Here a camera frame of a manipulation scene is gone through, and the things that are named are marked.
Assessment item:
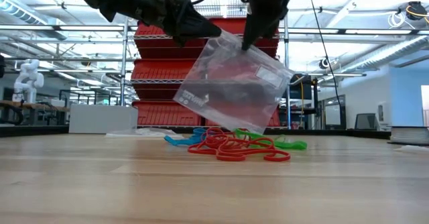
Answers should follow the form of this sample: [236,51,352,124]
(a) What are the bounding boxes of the black hanging cable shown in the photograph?
[306,0,347,128]

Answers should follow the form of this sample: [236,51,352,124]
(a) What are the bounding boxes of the black ceiling cable reel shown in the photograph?
[404,1,429,22]

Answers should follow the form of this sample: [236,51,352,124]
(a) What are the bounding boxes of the black framed display screen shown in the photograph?
[323,95,347,130]

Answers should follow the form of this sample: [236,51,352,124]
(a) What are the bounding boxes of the silver ventilation duct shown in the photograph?
[334,35,429,74]
[0,0,70,41]

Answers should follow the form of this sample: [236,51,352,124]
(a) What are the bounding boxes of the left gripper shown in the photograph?
[100,0,223,47]

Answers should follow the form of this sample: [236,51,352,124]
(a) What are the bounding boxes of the green rubber band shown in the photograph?
[234,129,289,145]
[234,128,281,148]
[254,135,308,151]

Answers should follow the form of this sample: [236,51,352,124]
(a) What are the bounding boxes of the chrome wire shelf rack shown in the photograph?
[119,0,292,130]

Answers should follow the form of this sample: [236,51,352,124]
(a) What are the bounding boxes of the round white black spool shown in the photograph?
[388,125,429,147]

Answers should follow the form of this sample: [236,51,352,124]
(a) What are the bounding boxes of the red plastic storage bin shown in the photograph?
[206,17,281,59]
[204,108,281,127]
[130,58,198,100]
[133,21,210,59]
[131,99,202,127]

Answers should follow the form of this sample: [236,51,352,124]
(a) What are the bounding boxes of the white cardboard box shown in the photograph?
[68,103,139,135]

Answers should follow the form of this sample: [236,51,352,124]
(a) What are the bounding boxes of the wooden workbench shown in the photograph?
[0,99,70,127]

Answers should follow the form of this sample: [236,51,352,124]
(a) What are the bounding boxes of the red rubber band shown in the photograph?
[216,146,292,163]
[186,135,255,156]
[204,127,249,151]

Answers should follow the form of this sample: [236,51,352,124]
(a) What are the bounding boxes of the black metal table frame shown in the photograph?
[0,125,392,140]

